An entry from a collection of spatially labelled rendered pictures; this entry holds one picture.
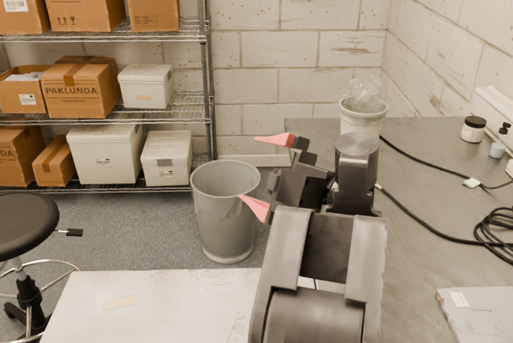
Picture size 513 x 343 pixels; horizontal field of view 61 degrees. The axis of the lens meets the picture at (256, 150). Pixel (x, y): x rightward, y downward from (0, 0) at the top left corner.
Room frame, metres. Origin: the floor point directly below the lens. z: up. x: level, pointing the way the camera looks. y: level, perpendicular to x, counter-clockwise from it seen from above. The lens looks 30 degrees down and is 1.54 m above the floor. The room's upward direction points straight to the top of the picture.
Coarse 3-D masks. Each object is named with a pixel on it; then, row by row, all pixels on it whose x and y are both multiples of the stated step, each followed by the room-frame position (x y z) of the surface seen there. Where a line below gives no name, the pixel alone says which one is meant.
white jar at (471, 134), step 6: (468, 120) 1.20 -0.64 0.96; (474, 120) 1.20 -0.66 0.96; (480, 120) 1.20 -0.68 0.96; (468, 126) 1.19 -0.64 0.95; (474, 126) 1.18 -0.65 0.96; (480, 126) 1.18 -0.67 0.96; (462, 132) 1.21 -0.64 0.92; (468, 132) 1.19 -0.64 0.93; (474, 132) 1.18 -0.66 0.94; (480, 132) 1.18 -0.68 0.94; (462, 138) 1.20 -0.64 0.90; (468, 138) 1.18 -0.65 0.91; (474, 138) 1.18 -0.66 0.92; (480, 138) 1.18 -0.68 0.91
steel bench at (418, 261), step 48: (384, 144) 1.17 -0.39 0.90; (432, 144) 1.17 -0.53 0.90; (480, 144) 1.17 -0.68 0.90; (432, 192) 0.92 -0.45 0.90; (480, 192) 0.92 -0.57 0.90; (432, 240) 0.74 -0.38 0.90; (336, 288) 0.60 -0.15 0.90; (384, 288) 0.60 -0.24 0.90; (432, 288) 0.60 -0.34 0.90; (384, 336) 0.49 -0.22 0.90; (432, 336) 0.49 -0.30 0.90
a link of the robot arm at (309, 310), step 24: (312, 288) 0.24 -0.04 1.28; (288, 312) 0.22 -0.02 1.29; (312, 312) 0.21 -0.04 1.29; (336, 312) 0.21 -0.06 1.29; (360, 312) 0.21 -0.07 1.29; (264, 336) 0.21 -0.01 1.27; (288, 336) 0.20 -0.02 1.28; (312, 336) 0.20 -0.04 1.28; (336, 336) 0.20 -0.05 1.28; (360, 336) 0.20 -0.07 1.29
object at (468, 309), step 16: (448, 288) 0.59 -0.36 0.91; (464, 288) 0.59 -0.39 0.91; (480, 288) 0.59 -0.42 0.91; (496, 288) 0.59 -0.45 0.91; (512, 288) 0.59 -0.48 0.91; (448, 304) 0.55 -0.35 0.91; (464, 304) 0.55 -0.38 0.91; (480, 304) 0.55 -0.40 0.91; (496, 304) 0.55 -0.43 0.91; (512, 304) 0.55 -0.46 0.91; (448, 320) 0.52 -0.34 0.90; (464, 320) 0.52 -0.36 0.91; (480, 320) 0.52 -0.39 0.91; (496, 320) 0.52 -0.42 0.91; (512, 320) 0.52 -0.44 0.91; (464, 336) 0.48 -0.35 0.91; (480, 336) 0.48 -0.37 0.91; (496, 336) 0.48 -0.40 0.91; (512, 336) 0.48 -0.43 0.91
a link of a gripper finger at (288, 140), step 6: (258, 138) 0.62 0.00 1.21; (264, 138) 0.61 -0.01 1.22; (270, 138) 0.60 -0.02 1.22; (276, 138) 0.59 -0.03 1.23; (282, 138) 0.58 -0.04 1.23; (288, 138) 0.58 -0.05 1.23; (294, 138) 0.59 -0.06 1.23; (300, 138) 0.60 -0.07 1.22; (306, 138) 0.61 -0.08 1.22; (276, 144) 0.62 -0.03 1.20; (282, 144) 0.58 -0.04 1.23; (288, 144) 0.58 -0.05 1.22; (294, 144) 0.59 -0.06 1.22; (300, 144) 0.60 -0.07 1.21; (306, 144) 0.61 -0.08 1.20; (306, 150) 0.61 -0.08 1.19
